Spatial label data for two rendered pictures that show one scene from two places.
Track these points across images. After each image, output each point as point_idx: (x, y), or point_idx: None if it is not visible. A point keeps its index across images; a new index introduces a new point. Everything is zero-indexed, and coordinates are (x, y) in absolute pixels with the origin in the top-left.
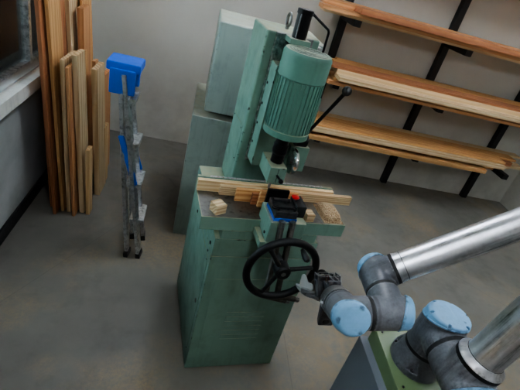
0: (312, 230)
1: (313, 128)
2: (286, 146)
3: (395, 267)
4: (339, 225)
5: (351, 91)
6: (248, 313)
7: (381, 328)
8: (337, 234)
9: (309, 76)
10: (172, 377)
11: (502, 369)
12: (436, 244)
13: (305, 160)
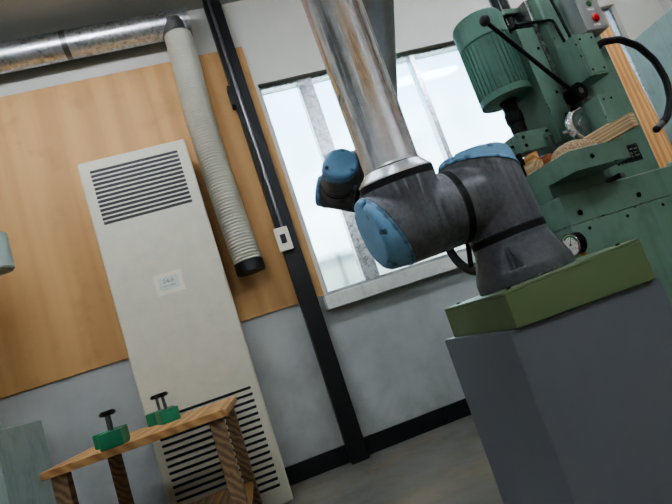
0: (538, 182)
1: (547, 73)
2: (509, 112)
3: None
4: (559, 156)
5: (483, 17)
6: None
7: (323, 186)
8: (569, 170)
9: (459, 43)
10: None
11: (363, 165)
12: None
13: (603, 113)
